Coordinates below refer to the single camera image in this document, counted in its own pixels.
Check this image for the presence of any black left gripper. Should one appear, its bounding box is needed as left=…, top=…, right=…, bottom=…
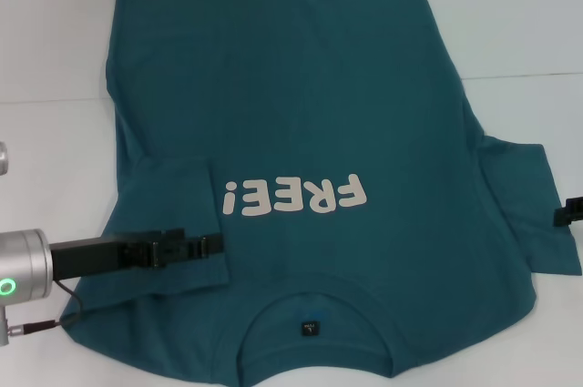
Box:
left=48, top=228, right=227, bottom=280

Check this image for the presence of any teal t-shirt with FREE print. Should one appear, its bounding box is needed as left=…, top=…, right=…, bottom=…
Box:
left=57, top=0, right=583, bottom=382

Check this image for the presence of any left arm cable with plug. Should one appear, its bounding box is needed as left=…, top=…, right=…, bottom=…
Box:
left=7, top=280, right=84, bottom=337

